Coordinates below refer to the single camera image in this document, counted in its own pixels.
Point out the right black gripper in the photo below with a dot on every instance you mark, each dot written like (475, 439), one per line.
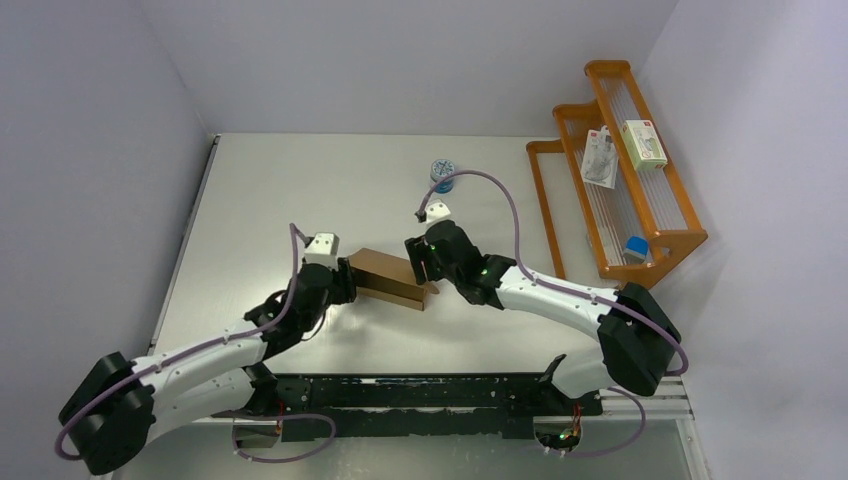
(418, 250)

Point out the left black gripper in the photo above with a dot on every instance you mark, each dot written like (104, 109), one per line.
(344, 280)

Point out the brown cardboard box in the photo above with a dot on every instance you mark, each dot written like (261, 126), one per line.
(389, 278)

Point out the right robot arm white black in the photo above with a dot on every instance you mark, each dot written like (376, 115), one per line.
(634, 340)

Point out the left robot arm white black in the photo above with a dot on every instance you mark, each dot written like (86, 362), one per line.
(122, 405)

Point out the small blue white box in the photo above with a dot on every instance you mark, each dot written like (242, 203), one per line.
(636, 250)

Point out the white green product box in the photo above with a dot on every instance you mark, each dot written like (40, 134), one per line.
(643, 145)

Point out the blue white round tin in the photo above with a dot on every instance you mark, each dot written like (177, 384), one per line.
(439, 170)

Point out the orange wooden rack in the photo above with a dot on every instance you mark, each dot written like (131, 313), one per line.
(587, 226)

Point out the white blister package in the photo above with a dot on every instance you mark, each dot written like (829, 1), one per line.
(599, 165)

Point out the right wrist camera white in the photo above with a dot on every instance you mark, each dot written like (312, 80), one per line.
(434, 212)

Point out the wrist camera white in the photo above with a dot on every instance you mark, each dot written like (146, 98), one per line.
(322, 249)
(434, 212)

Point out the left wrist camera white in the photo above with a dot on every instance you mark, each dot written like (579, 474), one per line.
(322, 249)

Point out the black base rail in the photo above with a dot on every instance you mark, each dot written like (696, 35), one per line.
(506, 404)

